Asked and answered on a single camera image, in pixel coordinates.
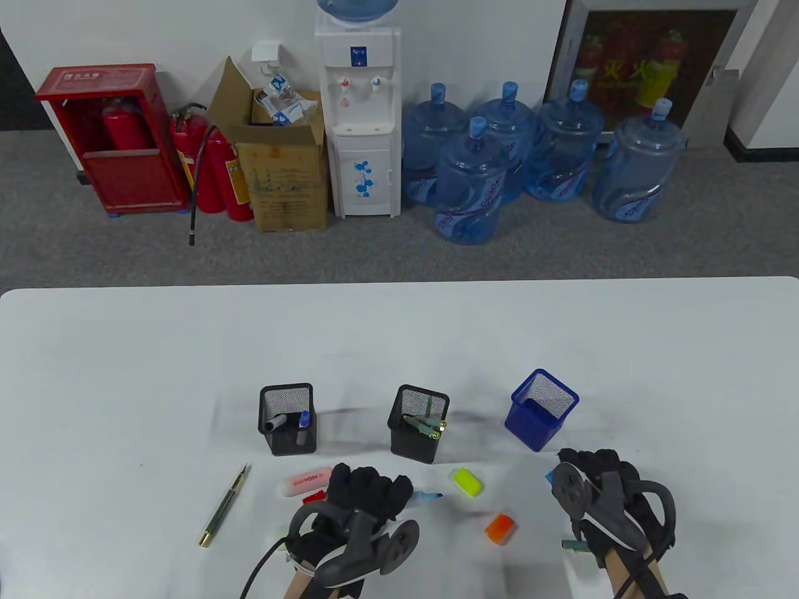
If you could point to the red fire extinguisher cabinet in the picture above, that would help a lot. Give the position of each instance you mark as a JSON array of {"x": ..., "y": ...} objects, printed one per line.
[{"x": 131, "y": 181}]

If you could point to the red fire extinguisher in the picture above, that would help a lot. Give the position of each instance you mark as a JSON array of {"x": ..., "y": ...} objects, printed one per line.
[
  {"x": 184, "y": 140},
  {"x": 218, "y": 168},
  {"x": 128, "y": 128}
]

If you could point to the red marker pen cap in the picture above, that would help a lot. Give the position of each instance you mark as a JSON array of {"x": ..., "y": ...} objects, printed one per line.
[{"x": 311, "y": 499}]

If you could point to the person's right hand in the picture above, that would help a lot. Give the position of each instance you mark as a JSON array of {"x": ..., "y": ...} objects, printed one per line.
[{"x": 599, "y": 465}]

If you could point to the pile of white-blue packets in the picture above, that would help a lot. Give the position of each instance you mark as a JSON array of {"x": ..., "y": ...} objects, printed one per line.
[{"x": 281, "y": 109}]

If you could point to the green pens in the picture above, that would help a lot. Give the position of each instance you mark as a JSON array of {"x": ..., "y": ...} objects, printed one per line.
[{"x": 416, "y": 427}]

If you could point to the pale blue highlighter pen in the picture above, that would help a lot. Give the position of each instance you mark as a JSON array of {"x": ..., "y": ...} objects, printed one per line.
[{"x": 427, "y": 496}]

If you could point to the orange highlighter pen cap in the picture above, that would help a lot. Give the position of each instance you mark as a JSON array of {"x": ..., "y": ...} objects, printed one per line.
[{"x": 499, "y": 529}]

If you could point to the blue water jug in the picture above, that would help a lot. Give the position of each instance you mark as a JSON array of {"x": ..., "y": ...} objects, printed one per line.
[
  {"x": 431, "y": 137},
  {"x": 468, "y": 187},
  {"x": 637, "y": 168},
  {"x": 515, "y": 125},
  {"x": 562, "y": 150}
]

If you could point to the person's right forearm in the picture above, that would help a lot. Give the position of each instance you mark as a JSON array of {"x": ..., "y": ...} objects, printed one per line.
[{"x": 624, "y": 574}]

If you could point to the person's left hand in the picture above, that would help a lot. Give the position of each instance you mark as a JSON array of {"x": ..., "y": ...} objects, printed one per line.
[{"x": 362, "y": 493}]

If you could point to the glass-door fire cabinet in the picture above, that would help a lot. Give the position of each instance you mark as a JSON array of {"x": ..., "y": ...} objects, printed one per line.
[{"x": 624, "y": 68}]

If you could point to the salmon pink highlighter pen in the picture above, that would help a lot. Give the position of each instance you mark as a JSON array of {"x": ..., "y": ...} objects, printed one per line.
[{"x": 303, "y": 482}]

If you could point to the green fountain pen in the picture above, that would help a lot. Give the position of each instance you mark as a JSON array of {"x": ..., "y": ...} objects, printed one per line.
[{"x": 220, "y": 515}]

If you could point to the black wrist-mounted tracker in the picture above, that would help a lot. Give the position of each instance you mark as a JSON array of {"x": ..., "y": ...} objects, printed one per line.
[
  {"x": 568, "y": 490},
  {"x": 399, "y": 543}
]

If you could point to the grey marker blue end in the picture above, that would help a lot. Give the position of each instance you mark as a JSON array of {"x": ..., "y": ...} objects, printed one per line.
[{"x": 302, "y": 435}]

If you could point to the green fountain pen cap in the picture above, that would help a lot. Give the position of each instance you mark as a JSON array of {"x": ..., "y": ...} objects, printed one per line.
[
  {"x": 569, "y": 545},
  {"x": 432, "y": 423}
]

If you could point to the white water dispenser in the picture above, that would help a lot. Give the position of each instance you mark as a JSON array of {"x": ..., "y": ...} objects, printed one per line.
[{"x": 362, "y": 156}]

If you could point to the yellow highlighter pen cap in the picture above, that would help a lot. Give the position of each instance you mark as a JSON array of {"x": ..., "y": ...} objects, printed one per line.
[{"x": 466, "y": 482}]

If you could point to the person's left forearm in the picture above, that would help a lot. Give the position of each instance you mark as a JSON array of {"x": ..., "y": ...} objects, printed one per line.
[{"x": 299, "y": 586}]

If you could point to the black mesh pen holder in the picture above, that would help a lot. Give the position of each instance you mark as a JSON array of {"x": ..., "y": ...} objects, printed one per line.
[
  {"x": 284, "y": 444},
  {"x": 412, "y": 450}
]

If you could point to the blue mesh pen holder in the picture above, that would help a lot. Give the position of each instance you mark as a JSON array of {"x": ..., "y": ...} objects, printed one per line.
[{"x": 530, "y": 429}]

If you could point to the brown cardboard box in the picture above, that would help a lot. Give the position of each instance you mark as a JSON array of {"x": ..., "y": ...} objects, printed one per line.
[{"x": 287, "y": 187}]

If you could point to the grey marker black end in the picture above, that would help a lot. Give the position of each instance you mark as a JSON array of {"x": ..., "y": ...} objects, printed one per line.
[{"x": 278, "y": 421}]

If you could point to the black double door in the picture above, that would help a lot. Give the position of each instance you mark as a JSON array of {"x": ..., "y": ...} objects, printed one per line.
[{"x": 15, "y": 112}]

